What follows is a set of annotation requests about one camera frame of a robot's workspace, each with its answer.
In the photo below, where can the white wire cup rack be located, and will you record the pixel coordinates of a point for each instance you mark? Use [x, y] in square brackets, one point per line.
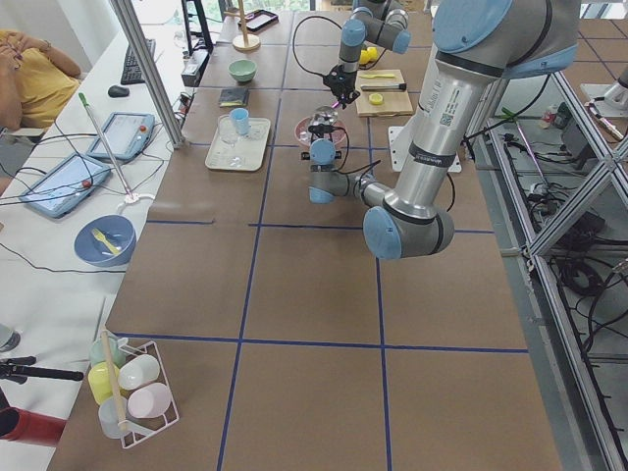
[140, 429]

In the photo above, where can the person in yellow shirt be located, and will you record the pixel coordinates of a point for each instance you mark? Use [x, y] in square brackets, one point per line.
[37, 81]

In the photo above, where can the yellow cup in rack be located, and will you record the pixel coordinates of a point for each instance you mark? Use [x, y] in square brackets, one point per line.
[99, 383]

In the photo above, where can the blue bowl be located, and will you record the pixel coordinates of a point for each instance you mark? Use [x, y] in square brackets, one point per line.
[117, 229]

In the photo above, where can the clear fake ice cubes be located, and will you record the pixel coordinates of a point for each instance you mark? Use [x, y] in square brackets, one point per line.
[305, 137]

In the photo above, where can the dark sponge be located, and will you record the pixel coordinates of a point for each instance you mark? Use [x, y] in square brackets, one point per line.
[233, 97]

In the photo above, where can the black handled knife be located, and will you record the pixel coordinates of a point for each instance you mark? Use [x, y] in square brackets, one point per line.
[392, 87]

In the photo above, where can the black keyboard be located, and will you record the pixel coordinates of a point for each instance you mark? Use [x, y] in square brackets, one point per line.
[131, 73]

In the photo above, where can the green bowl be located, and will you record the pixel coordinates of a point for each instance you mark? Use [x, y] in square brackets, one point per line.
[242, 70]

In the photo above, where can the red cylinder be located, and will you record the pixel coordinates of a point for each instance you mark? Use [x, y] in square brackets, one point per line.
[22, 426]

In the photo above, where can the translucent cup in rack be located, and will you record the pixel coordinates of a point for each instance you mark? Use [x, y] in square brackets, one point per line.
[109, 421]

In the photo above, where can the light blue cup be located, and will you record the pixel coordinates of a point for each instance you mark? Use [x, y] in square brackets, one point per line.
[240, 119]

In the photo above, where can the teach pendant tablet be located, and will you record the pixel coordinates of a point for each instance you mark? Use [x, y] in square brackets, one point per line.
[63, 188]
[128, 133]

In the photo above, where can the yellow plastic fork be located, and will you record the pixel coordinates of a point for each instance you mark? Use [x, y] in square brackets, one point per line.
[101, 237]

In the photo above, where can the metal ice scoop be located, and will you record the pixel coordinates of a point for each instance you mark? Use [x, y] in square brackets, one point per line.
[325, 113]

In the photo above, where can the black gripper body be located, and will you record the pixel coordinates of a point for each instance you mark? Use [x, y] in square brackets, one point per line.
[321, 130]
[344, 83]

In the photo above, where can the wooden cutting board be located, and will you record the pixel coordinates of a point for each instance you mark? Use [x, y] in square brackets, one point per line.
[395, 104]

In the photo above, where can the black tripod handle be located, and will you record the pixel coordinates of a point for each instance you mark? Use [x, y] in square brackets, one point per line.
[20, 369]

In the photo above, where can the far teach pendant tablet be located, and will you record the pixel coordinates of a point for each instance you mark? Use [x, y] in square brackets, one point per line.
[128, 133]

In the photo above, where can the white cup in rack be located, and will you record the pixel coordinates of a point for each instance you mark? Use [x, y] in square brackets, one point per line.
[139, 372]

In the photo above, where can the wooden paper towel stand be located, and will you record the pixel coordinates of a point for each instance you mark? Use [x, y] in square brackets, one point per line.
[245, 41]

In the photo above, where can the pink cup in rack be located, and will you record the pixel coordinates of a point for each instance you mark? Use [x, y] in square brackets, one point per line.
[150, 401]

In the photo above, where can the near teach pendant tablet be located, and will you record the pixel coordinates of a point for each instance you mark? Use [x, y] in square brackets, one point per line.
[63, 188]

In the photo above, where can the cream serving tray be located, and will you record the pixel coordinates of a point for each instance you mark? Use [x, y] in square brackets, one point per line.
[246, 156]

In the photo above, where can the black computer mouse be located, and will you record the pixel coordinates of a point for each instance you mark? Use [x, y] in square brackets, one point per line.
[118, 91]

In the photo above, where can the green cup in rack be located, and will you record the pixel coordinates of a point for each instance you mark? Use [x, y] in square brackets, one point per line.
[97, 353]

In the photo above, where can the dark tray at back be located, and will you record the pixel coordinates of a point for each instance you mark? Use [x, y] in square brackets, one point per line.
[259, 19]

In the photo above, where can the yellow plastic knife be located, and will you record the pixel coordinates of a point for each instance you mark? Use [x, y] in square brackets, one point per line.
[377, 76]

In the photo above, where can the aluminium frame post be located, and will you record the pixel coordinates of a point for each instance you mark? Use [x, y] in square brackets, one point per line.
[131, 26]

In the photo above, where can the green tipped metal rod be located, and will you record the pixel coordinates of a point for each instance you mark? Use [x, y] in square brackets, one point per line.
[101, 149]

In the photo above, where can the aluminium frame rail right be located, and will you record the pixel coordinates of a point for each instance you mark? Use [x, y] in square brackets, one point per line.
[557, 186]

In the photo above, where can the pink bowl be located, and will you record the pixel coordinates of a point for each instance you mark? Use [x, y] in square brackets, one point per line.
[333, 130]

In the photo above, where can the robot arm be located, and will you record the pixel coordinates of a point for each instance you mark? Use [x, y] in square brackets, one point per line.
[382, 23]
[474, 44]

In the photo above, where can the yellow lemon half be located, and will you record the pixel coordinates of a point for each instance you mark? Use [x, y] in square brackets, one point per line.
[376, 99]

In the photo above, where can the clear glass cup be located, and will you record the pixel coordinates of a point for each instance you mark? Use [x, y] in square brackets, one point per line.
[227, 131]

